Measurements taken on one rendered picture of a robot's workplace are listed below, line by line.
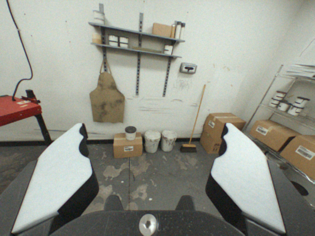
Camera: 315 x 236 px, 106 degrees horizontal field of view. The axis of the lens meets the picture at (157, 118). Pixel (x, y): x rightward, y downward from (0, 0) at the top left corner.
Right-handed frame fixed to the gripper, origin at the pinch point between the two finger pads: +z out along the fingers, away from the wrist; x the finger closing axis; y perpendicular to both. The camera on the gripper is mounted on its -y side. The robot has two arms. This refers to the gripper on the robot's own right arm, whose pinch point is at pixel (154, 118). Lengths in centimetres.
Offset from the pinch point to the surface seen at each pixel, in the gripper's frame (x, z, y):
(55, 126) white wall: -175, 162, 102
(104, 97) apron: -86, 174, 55
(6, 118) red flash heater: -131, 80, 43
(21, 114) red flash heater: -128, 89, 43
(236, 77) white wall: 150, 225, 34
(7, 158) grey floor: -233, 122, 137
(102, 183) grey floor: -79, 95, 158
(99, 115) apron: -99, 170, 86
